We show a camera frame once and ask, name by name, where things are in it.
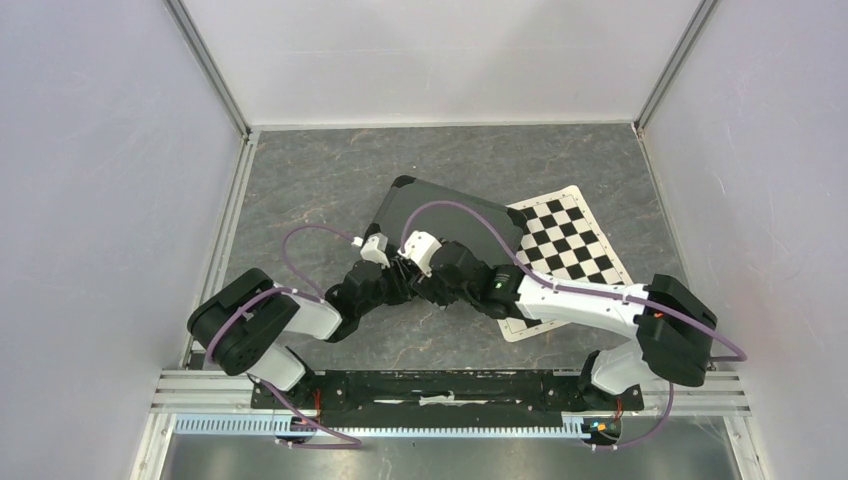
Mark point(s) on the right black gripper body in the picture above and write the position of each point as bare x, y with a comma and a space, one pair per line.
439, 291

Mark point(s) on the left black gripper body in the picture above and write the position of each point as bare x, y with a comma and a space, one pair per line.
390, 290

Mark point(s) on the black poker set case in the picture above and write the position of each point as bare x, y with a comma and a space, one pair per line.
407, 193

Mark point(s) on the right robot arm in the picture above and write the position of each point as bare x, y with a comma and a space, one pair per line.
665, 324

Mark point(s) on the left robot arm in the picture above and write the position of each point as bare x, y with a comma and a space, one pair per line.
239, 326

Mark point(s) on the black white checkered mat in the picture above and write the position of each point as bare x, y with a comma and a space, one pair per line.
563, 239

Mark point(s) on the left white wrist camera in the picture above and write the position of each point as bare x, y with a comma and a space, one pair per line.
373, 249

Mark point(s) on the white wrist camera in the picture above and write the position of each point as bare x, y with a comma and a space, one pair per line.
373, 249
418, 251

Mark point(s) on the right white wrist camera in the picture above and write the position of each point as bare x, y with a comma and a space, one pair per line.
418, 251

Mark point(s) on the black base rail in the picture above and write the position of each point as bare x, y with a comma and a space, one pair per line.
452, 398

